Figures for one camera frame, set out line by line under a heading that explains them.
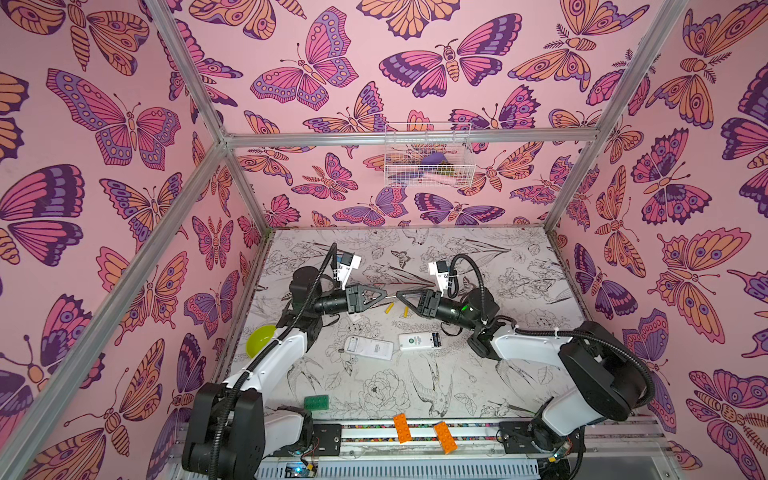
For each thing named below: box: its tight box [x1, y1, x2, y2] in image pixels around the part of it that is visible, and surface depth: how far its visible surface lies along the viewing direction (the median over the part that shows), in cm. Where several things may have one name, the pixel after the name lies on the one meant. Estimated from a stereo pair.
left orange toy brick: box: [393, 413, 413, 444], surface depth 76 cm
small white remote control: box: [399, 332, 443, 351], surface depth 91 cm
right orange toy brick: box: [434, 422, 458, 455], surface depth 74 cm
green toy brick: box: [304, 395, 329, 410], surface depth 81 cm
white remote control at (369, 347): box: [344, 335, 395, 361], surface depth 90 cm
